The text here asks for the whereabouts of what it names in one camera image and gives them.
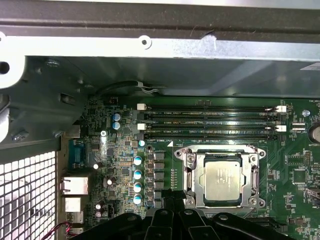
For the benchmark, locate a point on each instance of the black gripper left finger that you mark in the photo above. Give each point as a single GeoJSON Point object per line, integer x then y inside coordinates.
{"type": "Point", "coordinates": [162, 225]}

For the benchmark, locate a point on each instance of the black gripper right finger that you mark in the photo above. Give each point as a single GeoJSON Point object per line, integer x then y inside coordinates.
{"type": "Point", "coordinates": [195, 227]}

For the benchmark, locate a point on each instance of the metal socket cover frame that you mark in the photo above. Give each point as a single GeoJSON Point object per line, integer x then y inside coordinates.
{"type": "Point", "coordinates": [198, 181]}

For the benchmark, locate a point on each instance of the silver-topped CPU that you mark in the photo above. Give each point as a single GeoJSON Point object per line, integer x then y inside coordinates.
{"type": "Point", "coordinates": [222, 180]}

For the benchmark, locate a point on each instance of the CPU socket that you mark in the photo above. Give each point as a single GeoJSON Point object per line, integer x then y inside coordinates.
{"type": "Point", "coordinates": [188, 203]}

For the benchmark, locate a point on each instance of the black-clip RAM slot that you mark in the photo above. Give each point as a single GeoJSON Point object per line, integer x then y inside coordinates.
{"type": "Point", "coordinates": [262, 219]}
{"type": "Point", "coordinates": [212, 117]}
{"type": "Point", "coordinates": [212, 136]}

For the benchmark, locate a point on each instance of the white-clip RAM slot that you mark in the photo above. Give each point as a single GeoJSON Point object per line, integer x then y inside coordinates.
{"type": "Point", "coordinates": [212, 109]}
{"type": "Point", "coordinates": [212, 128]}

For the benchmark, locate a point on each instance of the silver port block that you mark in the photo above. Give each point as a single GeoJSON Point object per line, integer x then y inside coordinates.
{"type": "Point", "coordinates": [75, 185]}
{"type": "Point", "coordinates": [73, 208]}

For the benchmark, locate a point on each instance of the green motherboard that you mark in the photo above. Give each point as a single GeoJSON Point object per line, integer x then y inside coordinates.
{"type": "Point", "coordinates": [277, 155]}

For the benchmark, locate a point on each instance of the blue serial port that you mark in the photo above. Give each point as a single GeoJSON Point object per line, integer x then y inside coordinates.
{"type": "Point", "coordinates": [77, 155]}

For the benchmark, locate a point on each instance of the black and grey PC case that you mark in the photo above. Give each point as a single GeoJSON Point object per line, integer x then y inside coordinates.
{"type": "Point", "coordinates": [175, 75]}

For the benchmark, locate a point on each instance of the round coin battery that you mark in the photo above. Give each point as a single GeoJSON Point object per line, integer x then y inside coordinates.
{"type": "Point", "coordinates": [315, 135]}

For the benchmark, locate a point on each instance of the white case label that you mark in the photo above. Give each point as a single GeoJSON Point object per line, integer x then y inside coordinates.
{"type": "Point", "coordinates": [311, 67]}

